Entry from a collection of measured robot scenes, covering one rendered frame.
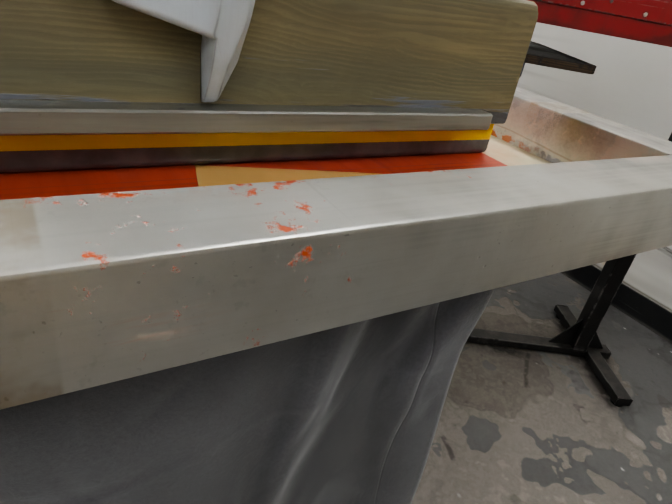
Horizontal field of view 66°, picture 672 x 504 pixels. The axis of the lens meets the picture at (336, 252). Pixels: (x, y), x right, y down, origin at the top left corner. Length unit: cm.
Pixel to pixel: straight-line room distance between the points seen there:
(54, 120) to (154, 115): 4
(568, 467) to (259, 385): 134
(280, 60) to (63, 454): 22
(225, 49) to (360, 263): 11
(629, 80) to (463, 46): 208
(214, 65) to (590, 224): 17
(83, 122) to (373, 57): 15
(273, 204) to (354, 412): 29
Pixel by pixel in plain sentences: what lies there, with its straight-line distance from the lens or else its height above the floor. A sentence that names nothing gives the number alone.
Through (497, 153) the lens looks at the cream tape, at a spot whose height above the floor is 96.
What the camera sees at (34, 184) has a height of 96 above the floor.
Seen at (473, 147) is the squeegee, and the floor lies 96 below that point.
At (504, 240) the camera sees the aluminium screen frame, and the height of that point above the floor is 98.
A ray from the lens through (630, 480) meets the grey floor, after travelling 169.
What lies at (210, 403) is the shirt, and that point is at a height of 83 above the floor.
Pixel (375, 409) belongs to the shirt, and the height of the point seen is 75.
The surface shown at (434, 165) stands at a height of 95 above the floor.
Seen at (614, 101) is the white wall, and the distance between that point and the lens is 242.
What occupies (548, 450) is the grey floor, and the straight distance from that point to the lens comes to 162.
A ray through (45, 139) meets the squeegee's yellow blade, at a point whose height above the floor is 97.
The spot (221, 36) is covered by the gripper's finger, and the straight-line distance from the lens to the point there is 23.
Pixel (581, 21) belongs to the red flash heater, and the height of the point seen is 103.
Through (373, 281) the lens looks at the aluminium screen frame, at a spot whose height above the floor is 97.
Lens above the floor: 106
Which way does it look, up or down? 29 degrees down
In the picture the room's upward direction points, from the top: 11 degrees clockwise
